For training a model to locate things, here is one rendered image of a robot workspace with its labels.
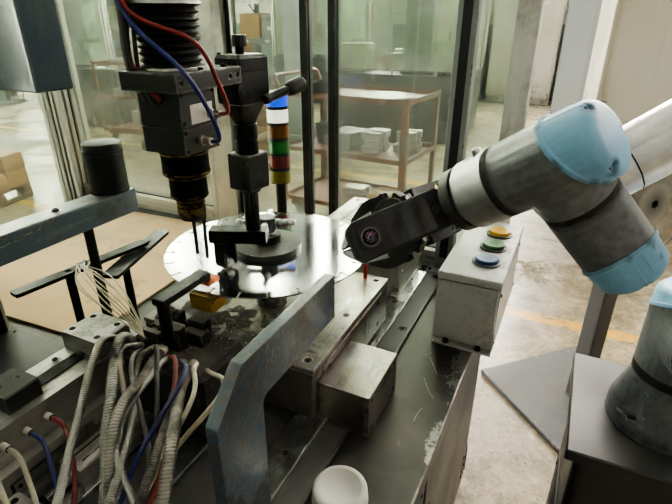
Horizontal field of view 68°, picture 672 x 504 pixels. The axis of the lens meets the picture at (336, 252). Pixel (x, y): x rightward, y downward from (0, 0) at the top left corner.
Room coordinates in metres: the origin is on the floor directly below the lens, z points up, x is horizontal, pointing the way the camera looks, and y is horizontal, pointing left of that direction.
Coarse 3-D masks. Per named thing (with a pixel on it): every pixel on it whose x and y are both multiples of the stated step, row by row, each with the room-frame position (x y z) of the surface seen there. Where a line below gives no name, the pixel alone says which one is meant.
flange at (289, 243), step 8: (280, 232) 0.75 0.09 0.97; (288, 232) 0.78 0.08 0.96; (272, 240) 0.72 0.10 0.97; (280, 240) 0.74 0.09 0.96; (288, 240) 0.75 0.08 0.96; (296, 240) 0.75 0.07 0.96; (240, 248) 0.72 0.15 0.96; (248, 248) 0.72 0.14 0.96; (256, 248) 0.71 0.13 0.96; (264, 248) 0.71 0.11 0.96; (272, 248) 0.71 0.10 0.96; (280, 248) 0.72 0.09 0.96; (288, 248) 0.72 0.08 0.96; (296, 248) 0.72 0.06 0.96; (240, 256) 0.70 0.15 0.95; (248, 256) 0.69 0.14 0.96; (256, 256) 0.69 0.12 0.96; (264, 256) 0.69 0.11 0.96; (272, 256) 0.69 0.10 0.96; (280, 256) 0.70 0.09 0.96; (288, 256) 0.70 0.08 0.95
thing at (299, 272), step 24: (240, 216) 0.88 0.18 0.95; (288, 216) 0.88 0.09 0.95; (312, 216) 0.88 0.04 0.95; (192, 240) 0.77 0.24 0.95; (312, 240) 0.77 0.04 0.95; (336, 240) 0.77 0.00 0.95; (168, 264) 0.68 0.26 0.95; (192, 264) 0.68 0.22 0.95; (240, 264) 0.68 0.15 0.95; (264, 264) 0.68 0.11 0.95; (288, 264) 0.68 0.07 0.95; (312, 264) 0.68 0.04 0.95; (336, 264) 0.68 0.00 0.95; (360, 264) 0.68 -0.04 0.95; (216, 288) 0.61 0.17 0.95; (240, 288) 0.61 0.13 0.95; (264, 288) 0.61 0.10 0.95; (288, 288) 0.61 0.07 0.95
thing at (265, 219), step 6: (270, 210) 0.78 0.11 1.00; (264, 216) 0.74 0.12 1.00; (270, 216) 0.74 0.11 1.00; (240, 222) 0.74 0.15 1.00; (264, 222) 0.73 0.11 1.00; (270, 222) 0.73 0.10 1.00; (276, 222) 0.74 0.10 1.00; (282, 222) 0.74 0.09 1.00; (288, 222) 0.74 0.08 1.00; (294, 222) 0.74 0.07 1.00; (270, 228) 0.73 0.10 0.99; (270, 234) 0.73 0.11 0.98
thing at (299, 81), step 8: (288, 80) 0.69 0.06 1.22; (296, 80) 0.69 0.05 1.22; (304, 80) 0.70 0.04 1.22; (280, 88) 0.67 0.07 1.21; (288, 88) 0.68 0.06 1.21; (296, 88) 0.68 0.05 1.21; (304, 88) 0.70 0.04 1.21; (264, 96) 0.65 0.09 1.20; (272, 96) 0.65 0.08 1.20; (280, 96) 0.66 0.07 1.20
